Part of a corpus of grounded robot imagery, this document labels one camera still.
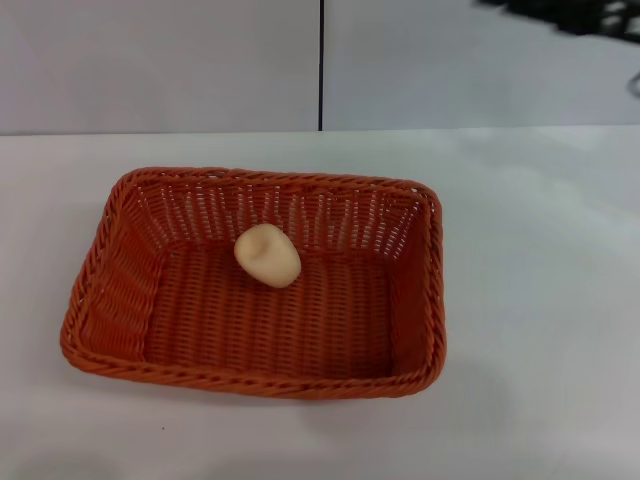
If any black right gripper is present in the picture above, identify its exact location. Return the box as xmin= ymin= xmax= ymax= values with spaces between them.
xmin=473 ymin=0 xmax=640 ymax=45

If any round toasted bread bun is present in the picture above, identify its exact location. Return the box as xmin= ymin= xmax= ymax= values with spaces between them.
xmin=233 ymin=223 xmax=302 ymax=289

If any orange woven plastic basket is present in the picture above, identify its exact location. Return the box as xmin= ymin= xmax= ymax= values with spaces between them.
xmin=59 ymin=167 xmax=446 ymax=401

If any black vertical wall strip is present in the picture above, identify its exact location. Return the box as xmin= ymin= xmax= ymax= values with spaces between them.
xmin=316 ymin=0 xmax=326 ymax=132

